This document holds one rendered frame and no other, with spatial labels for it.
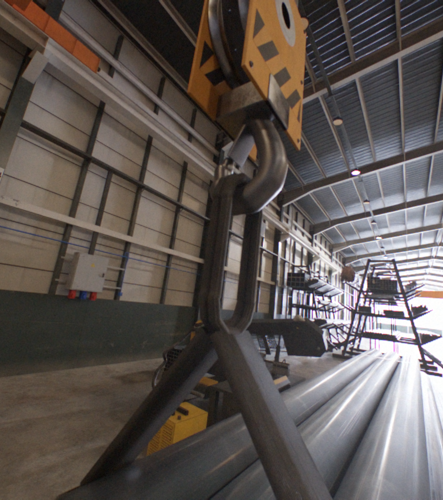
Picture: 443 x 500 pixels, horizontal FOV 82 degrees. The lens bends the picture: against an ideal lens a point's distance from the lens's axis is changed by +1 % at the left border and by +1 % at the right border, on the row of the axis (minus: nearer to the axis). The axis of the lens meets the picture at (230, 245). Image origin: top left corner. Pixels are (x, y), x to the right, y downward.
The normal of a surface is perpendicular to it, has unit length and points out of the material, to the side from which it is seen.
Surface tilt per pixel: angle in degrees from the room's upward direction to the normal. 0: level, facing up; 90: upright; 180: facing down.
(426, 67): 170
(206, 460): 34
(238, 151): 117
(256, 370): 52
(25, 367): 90
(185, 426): 90
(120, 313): 90
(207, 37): 90
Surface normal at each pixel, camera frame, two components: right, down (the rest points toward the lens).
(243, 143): 0.67, 0.41
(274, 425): 0.71, -0.63
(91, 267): 0.82, -0.04
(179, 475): 0.54, -0.83
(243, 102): -0.55, -0.25
